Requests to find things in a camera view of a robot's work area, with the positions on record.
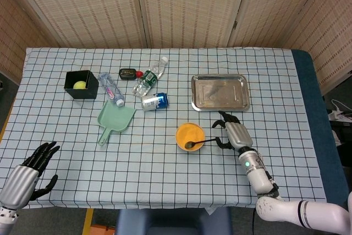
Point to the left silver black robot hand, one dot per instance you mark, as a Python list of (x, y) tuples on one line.
[(19, 182)]

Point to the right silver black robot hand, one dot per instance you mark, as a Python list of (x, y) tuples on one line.
[(239, 136)]

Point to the black plastic spoon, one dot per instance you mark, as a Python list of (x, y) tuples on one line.
[(189, 144)]

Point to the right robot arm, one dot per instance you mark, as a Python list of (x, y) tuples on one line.
[(258, 174)]

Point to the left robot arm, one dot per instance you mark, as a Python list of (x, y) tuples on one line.
[(5, 218)]

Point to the stainless steel tray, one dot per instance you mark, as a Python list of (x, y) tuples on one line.
[(220, 92)]

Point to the beige bowl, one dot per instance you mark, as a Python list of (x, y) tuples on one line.
[(192, 150)]

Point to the dark blue padded table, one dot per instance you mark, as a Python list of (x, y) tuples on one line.
[(316, 94)]

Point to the blue silver drink can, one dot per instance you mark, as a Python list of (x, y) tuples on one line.
[(154, 101)]

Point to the orange box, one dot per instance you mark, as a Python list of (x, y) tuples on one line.
[(101, 230)]

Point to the blue checkered tablecloth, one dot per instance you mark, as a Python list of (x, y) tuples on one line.
[(137, 169)]

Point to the clear bottle green label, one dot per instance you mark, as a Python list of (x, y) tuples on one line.
[(148, 78)]

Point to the black square box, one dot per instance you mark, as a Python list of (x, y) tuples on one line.
[(85, 94)]

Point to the dark blue chair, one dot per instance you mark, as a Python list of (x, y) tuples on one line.
[(170, 222)]

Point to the metal screen hinge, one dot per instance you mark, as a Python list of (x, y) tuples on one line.
[(235, 24)]

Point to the yellow-green ball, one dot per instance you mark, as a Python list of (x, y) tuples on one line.
[(79, 85)]

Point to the green plastic dustpan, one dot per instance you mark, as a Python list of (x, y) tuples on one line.
[(115, 116)]

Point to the small red cap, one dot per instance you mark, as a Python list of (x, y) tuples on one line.
[(139, 74)]

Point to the small black case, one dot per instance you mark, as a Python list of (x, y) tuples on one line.
[(127, 74)]

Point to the clear bottle pink label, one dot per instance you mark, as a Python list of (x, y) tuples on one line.
[(110, 88)]

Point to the woven folding screen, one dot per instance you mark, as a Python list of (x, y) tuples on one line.
[(187, 6)]

